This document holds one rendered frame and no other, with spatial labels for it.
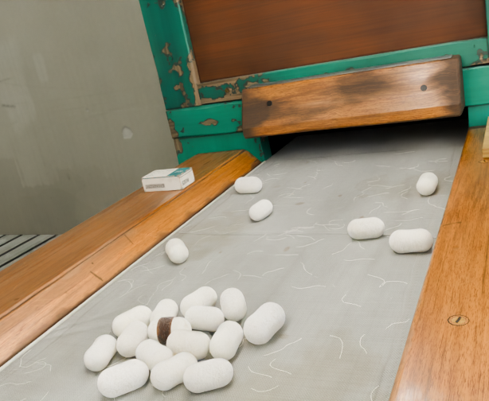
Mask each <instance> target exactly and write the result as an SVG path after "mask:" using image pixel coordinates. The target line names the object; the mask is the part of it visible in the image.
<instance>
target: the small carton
mask: <svg viewBox="0 0 489 401"><path fill-rule="evenodd" d="M141 180H142V183H143V188H144V192H156V191H169V190H181V189H184V188H185V187H186V186H188V185H190V184H191V183H193V182H194V181H195V180H194V174H193V170H192V167H188V168H178V169H161V170H155V171H153V172H151V173H149V174H147V175H146V176H145V177H142V178H141Z"/></svg>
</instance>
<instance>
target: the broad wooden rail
mask: <svg viewBox="0 0 489 401"><path fill-rule="evenodd" d="M261 163H262V162H261V161H260V160H258V159H257V158H256V157H254V156H253V155H252V154H251V153H249V152H248V151H247V150H227V151H219V152H210V153H202V154H196V155H194V156H193V157H192V158H189V159H188V160H186V161H184V162H183V163H181V164H180V165H177V166H176V167H174V168H173V169H178V168H188V167H192V170H193V174H194V180H195V181H194V182H193V183H191V184H190V185H188V186H186V187H185V188H184V189H181V190H169V191H156V192H144V188H143V187H141V188H140V189H137V190H136V191H134V192H133V193H131V194H129V195H127V196H126V197H124V198H123V199H121V200H119V201H117V202H115V203H114V204H112V205H111V206H109V207H107V208H106V209H104V210H103V211H101V212H99V213H97V214H95V215H94V216H92V217H91V218H89V219H87V220H86V221H84V222H83V223H81V224H79V225H77V226H75V227H74V228H72V229H70V230H69V231H67V232H66V233H64V234H62V235H61V236H58V237H57V238H56V239H54V240H52V241H50V242H49V243H47V244H46V245H44V246H42V247H40V248H38V249H37V250H36V251H34V252H32V253H30V254H29V255H27V256H26V257H24V258H22V259H20V260H18V261H17V262H16V263H13V264H12V265H10V266H8V267H7V268H5V269H4V270H2V271H0V367H1V366H3V365H4V364H5V363H7V362H8V361H9V360H11V359H12V358H13V357H14V356H16V355H17V354H18V353H19V352H20V351H22V350H23V349H24V348H26V347H27V346H28V345H30V344H31V343H32V342H34V341H35V340H36V339H37V338H38V337H40V336H41V335H42V334H43V333H45V332H46V331H48V330H49V329H50V328H52V327H53V326H54V325H55V324H56V323H57V322H59V321H60V320H61V319H63V318H64V317H66V316H67V315H68V314H69V313H71V312H72V311H73V310H74V309H75V308H77V307H78V306H79V305H81V304H82V303H83V302H85V301H86V300H87V299H89V298H90V297H91V296H92V295H93V294H95V293H96V292H97V291H98V290H100V289H101V288H103V287H104V286H105V285H107V284H108V283H109V282H110V281H111V280H112V279H114V278H115V277H116V276H118V275H119V274H121V273H122V272H123V271H125V270H126V269H127V268H128V267H129V266H130V265H132V264H133V263H134V262H136V261H137V260H138V259H140V258H141V257H142V256H144V255H145V254H146V253H147V252H148V251H150V250H151V249H152V248H153V247H155V246H156V245H157V244H159V243H160V242H162V241H163V240H164V239H165V238H166V237H167V236H169V235H170V234H171V233H173V232H174V231H175V230H177V229H178V228H180V227H181V226H182V225H183V224H184V223H185V222H187V221H188V220H189V219H191V218H192V217H193V216H195V215H196V214H197V213H199V212H200V211H201V210H202V209H203V208H204V207H206V206H207V205H208V204H210V203H211V202H212V201H214V200H215V199H217V198H218V197H219V196H220V195H221V194H222V193H224V192H225V191H226V190H228V189H229V188H230V187H232V186H233V185H235V182H236V180H237V179H238V178H240V177H244V176H246V175H247V174H248V173H250V172H251V171H252V170H253V169H255V168H256V167H257V166H258V165H259V164H261Z"/></svg>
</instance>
